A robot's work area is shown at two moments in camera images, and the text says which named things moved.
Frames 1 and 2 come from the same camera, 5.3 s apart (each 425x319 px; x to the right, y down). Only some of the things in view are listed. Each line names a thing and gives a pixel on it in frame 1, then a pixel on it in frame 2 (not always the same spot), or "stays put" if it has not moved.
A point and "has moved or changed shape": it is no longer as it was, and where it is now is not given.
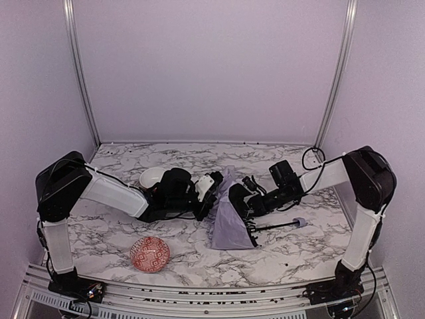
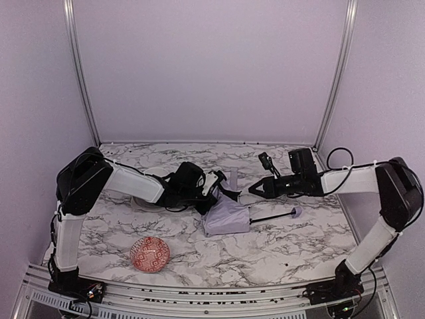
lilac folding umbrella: x=229 y=230 has moved or changed shape
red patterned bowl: x=149 y=254 stays put
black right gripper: x=238 y=202 to x=273 y=187
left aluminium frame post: x=69 y=6 stays put
